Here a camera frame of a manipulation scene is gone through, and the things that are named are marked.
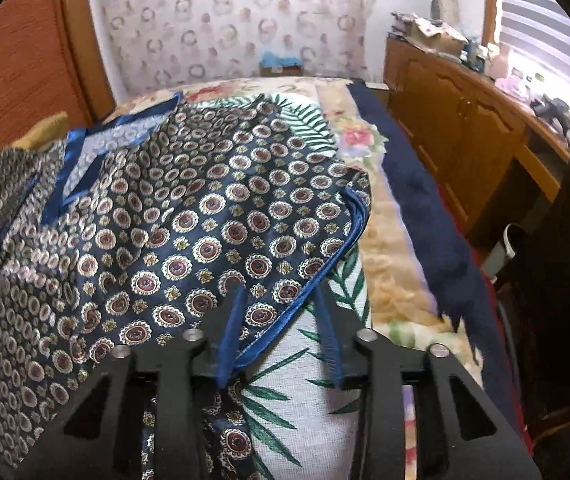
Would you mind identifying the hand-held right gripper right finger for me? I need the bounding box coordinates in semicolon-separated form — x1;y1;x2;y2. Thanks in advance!
312;285;546;480

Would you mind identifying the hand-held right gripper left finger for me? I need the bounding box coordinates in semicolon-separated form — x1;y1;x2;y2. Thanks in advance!
15;285;247;480

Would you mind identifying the navy circle patterned garment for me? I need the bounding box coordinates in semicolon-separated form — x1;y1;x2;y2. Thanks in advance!
0;92;373;480

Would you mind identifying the white palm leaf cloth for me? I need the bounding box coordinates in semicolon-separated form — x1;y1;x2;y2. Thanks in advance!
205;90;373;480

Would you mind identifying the floral blanket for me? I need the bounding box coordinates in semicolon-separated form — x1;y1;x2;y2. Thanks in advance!
105;77;486;396

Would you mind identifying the navy blanket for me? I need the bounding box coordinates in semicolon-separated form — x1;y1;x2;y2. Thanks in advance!
347;80;491;361

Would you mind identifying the white bin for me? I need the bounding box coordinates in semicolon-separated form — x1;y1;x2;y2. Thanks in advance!
485;222;523;286

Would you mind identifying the wooden cabinet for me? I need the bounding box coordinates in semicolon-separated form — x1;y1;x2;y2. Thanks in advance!
382;35;570;241

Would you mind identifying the blue topped box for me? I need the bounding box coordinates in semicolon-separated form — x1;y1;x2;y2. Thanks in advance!
260;50;306;78

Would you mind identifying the circle patterned curtain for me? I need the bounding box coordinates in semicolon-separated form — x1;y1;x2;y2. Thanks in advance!
87;0;381;96

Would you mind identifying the pink cloth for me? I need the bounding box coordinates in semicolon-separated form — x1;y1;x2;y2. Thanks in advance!
495;76;531;97

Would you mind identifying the open cardboard box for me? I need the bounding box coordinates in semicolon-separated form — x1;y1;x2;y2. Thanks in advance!
410;15;468;53

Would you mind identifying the dark metal gadget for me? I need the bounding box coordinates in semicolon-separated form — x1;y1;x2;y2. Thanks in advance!
532;97;570;121

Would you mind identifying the pink bottle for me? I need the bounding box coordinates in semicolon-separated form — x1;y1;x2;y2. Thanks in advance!
486;42;515;76

